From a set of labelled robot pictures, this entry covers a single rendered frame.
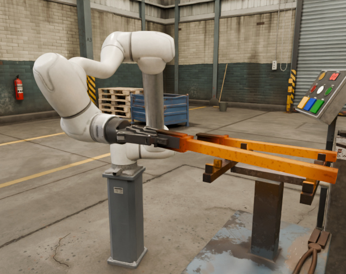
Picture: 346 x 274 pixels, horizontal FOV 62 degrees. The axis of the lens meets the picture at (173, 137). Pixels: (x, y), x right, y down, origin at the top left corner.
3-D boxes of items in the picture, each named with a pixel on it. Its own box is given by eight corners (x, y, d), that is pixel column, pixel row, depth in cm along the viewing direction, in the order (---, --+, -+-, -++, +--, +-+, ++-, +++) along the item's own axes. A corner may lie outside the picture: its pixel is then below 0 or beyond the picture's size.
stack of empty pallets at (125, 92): (97, 114, 831) (95, 88, 815) (119, 111, 900) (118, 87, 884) (128, 118, 758) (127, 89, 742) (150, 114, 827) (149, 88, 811)
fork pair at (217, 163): (204, 172, 67) (204, 163, 67) (214, 165, 72) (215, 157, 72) (312, 193, 55) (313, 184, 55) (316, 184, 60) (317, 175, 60)
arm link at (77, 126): (98, 151, 89) (76, 120, 80) (66, 144, 97) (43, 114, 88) (118, 128, 95) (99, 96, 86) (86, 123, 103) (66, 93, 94)
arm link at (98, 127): (90, 145, 86) (104, 148, 82) (88, 114, 83) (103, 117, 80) (112, 139, 93) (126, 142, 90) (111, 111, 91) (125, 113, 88)
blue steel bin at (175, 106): (129, 123, 683) (128, 93, 667) (156, 119, 735) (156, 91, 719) (162, 130, 595) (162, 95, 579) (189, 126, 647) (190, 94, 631)
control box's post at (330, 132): (311, 263, 183) (332, 92, 159) (311, 260, 186) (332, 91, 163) (317, 265, 181) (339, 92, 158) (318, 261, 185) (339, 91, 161)
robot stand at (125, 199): (106, 263, 183) (101, 174, 170) (121, 245, 202) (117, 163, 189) (135, 269, 178) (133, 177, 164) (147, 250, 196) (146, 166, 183)
